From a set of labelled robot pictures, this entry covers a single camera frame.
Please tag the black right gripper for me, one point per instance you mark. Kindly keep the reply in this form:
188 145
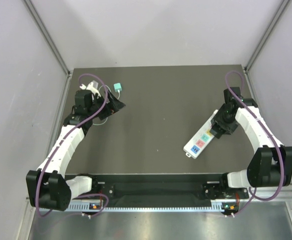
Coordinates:
229 127

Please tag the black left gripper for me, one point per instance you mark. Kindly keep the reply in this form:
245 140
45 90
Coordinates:
114 105

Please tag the black cube adapter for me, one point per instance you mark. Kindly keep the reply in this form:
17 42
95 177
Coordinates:
216 131

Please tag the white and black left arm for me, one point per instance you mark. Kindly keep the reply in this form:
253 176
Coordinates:
47 186

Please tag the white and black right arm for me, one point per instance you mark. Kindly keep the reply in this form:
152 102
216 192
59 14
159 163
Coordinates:
271 165

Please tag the teal charger plug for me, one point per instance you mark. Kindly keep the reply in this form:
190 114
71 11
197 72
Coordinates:
117 87

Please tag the white power strip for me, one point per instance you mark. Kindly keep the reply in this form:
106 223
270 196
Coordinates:
200 140

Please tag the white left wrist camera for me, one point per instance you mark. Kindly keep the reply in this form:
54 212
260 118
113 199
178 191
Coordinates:
92 86

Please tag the aluminium rail right front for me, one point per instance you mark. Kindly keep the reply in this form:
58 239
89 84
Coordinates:
264 193

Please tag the slotted grey cable duct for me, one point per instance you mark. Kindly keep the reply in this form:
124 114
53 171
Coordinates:
93 206

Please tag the aluminium frame post right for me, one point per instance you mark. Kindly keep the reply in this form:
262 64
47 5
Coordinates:
280 11

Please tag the aluminium frame post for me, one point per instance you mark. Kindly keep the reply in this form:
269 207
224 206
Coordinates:
280 11
46 35

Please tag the aluminium frame post left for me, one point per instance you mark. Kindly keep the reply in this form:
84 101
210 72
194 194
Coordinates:
46 35

